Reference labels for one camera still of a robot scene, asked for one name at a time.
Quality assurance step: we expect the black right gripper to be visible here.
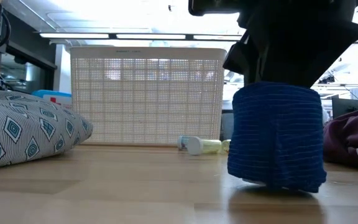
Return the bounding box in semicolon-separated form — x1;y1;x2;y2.
223;0;358;89

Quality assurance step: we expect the dark blue bandage roll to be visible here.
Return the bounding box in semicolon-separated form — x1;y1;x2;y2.
227;81;328;194

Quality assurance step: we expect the yellowish pill bottle white cap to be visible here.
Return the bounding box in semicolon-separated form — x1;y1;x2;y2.
186;136;223;156

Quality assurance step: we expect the maroon cloth pillow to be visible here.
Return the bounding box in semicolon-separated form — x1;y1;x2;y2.
323;106;358;170

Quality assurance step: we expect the small pill bottle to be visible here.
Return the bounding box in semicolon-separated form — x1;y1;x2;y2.
177;135;195;151

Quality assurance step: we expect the grey diamond-patterned pillow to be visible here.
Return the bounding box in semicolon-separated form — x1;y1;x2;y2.
0;89;93;170

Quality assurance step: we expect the black computer monitor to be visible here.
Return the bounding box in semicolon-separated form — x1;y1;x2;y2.
331;97;358;119

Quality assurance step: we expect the white perforated plastic basket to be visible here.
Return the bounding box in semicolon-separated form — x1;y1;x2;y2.
70;46;227;146

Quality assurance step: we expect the long ceiling light strip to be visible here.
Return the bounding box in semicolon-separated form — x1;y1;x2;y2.
39;32;358;44

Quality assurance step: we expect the blue first aid kit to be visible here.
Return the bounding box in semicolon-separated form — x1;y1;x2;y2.
32;89;73;110

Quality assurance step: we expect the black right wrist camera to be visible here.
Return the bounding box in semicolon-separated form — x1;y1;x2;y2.
188;0;242;17

